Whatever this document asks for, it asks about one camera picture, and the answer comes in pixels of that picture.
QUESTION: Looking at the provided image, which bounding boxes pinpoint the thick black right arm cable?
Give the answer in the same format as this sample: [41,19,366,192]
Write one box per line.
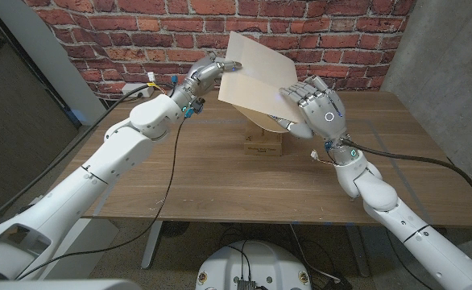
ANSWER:
[339,139,472,214]

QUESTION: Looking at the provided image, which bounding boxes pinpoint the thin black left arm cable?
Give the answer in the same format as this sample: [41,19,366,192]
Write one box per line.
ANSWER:
[16,116,188,281]

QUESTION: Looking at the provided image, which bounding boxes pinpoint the white table leg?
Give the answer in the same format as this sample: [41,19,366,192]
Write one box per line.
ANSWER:
[141,220,164,270]
[346,225,372,278]

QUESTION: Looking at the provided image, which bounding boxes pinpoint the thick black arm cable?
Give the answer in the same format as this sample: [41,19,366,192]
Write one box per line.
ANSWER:
[0,83,157,231]
[339,139,472,214]

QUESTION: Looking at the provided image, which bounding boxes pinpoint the dark grey door panel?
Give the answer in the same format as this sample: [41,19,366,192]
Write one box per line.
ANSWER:
[0,7,80,214]

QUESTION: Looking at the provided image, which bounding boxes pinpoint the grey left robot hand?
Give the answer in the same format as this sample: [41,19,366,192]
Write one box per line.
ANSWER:
[181,54,243,102]

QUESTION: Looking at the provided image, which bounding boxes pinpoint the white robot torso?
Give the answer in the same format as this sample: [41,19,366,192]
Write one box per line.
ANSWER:
[195,240,312,290]

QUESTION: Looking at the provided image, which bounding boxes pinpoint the thin beige paper folder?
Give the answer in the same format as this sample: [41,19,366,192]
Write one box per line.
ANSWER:
[217,31,305,134]

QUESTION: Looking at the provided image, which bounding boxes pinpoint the red brick printed backdrop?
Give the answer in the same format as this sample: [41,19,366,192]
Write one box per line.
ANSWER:
[22,0,416,101]

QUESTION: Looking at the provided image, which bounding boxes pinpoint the small cardboard packing box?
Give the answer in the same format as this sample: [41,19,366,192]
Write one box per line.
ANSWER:
[242,120,284,157]

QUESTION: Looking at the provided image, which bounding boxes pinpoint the white power strip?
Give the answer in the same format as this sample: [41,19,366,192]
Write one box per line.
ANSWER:
[121,82,155,98]

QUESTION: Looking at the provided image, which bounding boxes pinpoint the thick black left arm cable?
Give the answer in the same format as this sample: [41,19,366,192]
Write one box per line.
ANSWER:
[0,83,157,231]

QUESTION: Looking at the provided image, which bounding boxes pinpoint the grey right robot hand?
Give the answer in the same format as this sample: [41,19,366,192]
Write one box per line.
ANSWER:
[274,75,348,142]

